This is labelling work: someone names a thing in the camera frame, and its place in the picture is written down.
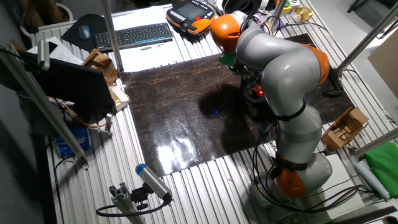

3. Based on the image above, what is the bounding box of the silver camera blue end cap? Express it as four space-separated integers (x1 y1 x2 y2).
135 163 174 202

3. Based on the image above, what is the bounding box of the short aluminium profile stub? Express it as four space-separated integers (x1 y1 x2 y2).
108 182 146 224

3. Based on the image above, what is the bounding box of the dark wooden board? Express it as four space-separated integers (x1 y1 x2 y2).
119 32 355 178

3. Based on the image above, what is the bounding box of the black stand base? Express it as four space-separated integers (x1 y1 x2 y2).
320 55 343 98

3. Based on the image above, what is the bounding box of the white gold packet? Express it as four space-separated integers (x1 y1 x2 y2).
108 85 131 113

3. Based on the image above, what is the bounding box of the aluminium stand post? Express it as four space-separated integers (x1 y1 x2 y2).
335 2 398 75

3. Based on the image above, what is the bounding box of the blue box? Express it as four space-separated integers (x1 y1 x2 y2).
55 128 92 158

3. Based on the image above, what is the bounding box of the orange cable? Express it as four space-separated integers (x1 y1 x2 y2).
46 96 108 129

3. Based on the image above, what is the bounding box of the black racing steering wheel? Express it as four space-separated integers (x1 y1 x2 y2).
241 67 274 105

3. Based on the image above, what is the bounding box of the flattened brown cardboard box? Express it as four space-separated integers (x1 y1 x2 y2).
81 48 118 87

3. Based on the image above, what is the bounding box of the brown cardboard panel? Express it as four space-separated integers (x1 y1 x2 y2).
368 29 398 100

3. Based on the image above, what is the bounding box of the black camera bracket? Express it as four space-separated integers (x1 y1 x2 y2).
130 183 150 211

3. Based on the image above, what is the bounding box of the black orange teach pendant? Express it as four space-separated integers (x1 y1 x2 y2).
165 0 217 35

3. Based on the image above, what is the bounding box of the silver round post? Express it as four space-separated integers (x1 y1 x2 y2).
267 0 287 30

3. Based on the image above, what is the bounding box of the slim aluminium frame post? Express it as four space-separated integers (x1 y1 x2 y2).
101 0 124 74

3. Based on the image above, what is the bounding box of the silver depth camera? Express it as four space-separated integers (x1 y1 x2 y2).
37 39 50 72

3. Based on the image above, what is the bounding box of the long aluminium frame beam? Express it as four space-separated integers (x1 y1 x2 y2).
0 43 90 169

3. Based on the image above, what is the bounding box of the open cardboard box with inserts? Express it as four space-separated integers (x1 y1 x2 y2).
320 106 370 152

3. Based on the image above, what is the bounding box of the white round basket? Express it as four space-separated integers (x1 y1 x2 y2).
19 2 74 38

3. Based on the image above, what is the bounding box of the green cloth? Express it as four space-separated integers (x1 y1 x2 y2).
363 141 398 200

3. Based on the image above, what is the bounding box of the purple plastic bag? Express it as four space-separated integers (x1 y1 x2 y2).
253 12 282 32

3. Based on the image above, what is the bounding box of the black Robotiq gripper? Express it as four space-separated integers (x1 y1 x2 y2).
233 62 250 77

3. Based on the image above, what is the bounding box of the white paper stack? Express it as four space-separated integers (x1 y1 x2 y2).
26 36 84 65

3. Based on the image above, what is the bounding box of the black computer keyboard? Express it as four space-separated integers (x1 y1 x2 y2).
93 22 174 52

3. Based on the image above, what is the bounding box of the aluminium table rail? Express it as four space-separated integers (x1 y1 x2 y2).
351 127 398 158

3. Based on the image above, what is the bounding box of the white flat panel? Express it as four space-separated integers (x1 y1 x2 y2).
317 154 366 218

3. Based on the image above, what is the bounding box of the black mouse pad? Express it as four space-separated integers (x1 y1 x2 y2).
60 13 108 52

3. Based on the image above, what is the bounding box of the black camera cable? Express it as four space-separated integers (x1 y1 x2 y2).
95 198 172 218

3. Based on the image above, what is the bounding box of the golden shiny object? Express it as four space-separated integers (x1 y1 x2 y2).
290 6 315 24

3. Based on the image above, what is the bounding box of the black laptop screen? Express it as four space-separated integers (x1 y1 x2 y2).
18 49 116 118

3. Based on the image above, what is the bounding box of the grey blue computer mouse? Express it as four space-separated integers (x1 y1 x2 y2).
78 24 91 41

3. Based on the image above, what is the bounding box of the large white sheet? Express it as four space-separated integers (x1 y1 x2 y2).
110 4 187 73

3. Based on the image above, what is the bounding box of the pale rolled cloth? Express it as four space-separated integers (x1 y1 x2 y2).
354 159 391 203

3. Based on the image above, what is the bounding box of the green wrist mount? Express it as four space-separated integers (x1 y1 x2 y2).
218 53 237 67

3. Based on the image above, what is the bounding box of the yellow green button box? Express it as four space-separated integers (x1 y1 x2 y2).
275 0 302 15

